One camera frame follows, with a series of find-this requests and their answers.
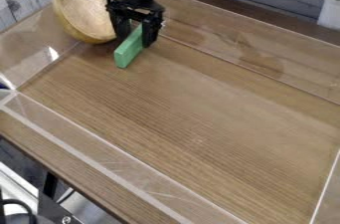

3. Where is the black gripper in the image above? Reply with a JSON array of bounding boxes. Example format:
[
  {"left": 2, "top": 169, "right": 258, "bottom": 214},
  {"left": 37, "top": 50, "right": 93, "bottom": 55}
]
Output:
[{"left": 106, "top": 0, "right": 165, "bottom": 48}]

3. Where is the green rectangular block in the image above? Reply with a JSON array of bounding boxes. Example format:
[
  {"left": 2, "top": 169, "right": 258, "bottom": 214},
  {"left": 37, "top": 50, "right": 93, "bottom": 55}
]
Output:
[{"left": 114, "top": 26, "right": 143, "bottom": 69}]

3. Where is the brown wooden bowl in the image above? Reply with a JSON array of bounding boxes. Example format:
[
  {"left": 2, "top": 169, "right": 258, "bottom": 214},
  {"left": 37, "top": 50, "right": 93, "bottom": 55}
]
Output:
[{"left": 51, "top": 0, "right": 117, "bottom": 44}]

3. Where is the white cylindrical container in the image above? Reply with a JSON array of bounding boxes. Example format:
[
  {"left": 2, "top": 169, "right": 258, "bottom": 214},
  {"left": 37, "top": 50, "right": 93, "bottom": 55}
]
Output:
[{"left": 317, "top": 0, "right": 340, "bottom": 31}]

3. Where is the black table leg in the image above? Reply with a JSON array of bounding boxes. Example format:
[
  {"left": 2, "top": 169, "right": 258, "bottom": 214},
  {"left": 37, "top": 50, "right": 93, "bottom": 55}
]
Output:
[{"left": 42, "top": 172, "right": 58, "bottom": 198}]

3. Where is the clear acrylic tray wall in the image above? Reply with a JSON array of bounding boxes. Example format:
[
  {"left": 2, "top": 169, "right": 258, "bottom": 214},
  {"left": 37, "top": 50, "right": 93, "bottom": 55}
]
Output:
[{"left": 0, "top": 0, "right": 340, "bottom": 224}]

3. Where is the black metal bracket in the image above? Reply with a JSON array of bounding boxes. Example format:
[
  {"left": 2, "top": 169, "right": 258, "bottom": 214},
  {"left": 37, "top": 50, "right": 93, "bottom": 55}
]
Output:
[{"left": 37, "top": 192, "right": 83, "bottom": 224}]

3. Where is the black cable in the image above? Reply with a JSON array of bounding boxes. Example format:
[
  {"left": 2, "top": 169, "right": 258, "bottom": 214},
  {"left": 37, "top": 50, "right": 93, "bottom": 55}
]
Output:
[{"left": 0, "top": 197, "right": 37, "bottom": 224}]

